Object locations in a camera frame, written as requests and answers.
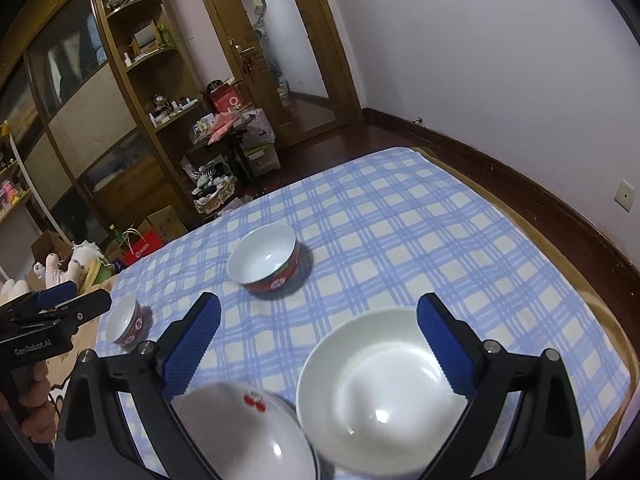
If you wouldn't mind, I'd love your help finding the small red patterned bowl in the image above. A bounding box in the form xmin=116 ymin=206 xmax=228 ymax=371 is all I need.
xmin=105 ymin=294 xmax=151 ymax=349

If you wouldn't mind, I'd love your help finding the small dark table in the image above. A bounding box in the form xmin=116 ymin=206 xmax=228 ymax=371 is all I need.
xmin=186 ymin=110 xmax=275 ymax=183

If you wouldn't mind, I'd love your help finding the plain white bowl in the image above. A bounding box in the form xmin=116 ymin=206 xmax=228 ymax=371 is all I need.
xmin=296 ymin=308 xmax=474 ymax=476

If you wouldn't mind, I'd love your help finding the white fluffy plush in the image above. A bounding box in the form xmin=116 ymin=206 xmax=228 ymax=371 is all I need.
xmin=70 ymin=241 xmax=104 ymax=271

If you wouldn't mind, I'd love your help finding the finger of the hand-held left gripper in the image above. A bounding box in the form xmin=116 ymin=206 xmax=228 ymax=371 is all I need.
xmin=34 ymin=282 xmax=79 ymax=312
xmin=56 ymin=289 xmax=113 ymax=334

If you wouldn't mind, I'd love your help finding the beige plush toy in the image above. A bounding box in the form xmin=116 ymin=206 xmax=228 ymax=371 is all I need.
xmin=0 ymin=280 xmax=31 ymax=302

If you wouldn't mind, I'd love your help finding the wall socket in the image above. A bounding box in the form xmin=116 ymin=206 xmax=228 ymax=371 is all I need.
xmin=614 ymin=179 xmax=639 ymax=209

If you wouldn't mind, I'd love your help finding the person's left hand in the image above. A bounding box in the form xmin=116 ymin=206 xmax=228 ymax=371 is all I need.
xmin=17 ymin=359 xmax=57 ymax=445

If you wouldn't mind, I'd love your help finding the woven basket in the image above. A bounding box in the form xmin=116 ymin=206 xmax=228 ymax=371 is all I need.
xmin=194 ymin=180 xmax=238 ymax=215

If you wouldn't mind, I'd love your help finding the zebra plush toy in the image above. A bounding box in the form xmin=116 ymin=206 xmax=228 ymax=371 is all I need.
xmin=192 ymin=162 xmax=236 ymax=196

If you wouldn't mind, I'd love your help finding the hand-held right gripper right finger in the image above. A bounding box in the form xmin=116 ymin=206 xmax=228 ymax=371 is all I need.
xmin=416 ymin=292 xmax=587 ymax=480

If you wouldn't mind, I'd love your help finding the cardboard box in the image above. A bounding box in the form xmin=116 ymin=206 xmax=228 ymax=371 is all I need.
xmin=31 ymin=230 xmax=71 ymax=266
xmin=145 ymin=205 xmax=188 ymax=241

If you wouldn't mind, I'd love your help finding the white shelf rack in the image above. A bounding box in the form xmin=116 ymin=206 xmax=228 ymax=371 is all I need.
xmin=0 ymin=120 xmax=63 ymax=286

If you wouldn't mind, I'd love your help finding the cream plush doll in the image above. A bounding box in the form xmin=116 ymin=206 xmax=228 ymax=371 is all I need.
xmin=32 ymin=252 xmax=76 ymax=288

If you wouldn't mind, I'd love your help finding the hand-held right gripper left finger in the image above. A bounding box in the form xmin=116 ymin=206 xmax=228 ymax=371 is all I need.
xmin=52 ymin=291 xmax=222 ymax=480

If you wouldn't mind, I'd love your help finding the wooden door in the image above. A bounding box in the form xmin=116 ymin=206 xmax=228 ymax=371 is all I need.
xmin=197 ymin=0 xmax=365 ymax=150

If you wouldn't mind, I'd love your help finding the red paper bag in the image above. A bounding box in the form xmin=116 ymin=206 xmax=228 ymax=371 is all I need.
xmin=122 ymin=227 xmax=167 ymax=267

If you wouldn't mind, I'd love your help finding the wooden wardrobe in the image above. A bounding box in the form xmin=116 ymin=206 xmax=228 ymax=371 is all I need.
xmin=0 ymin=0 xmax=211 ymax=261

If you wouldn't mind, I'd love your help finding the white cherry-print plate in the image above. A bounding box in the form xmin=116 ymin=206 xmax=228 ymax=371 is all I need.
xmin=171 ymin=381 xmax=318 ymax=480

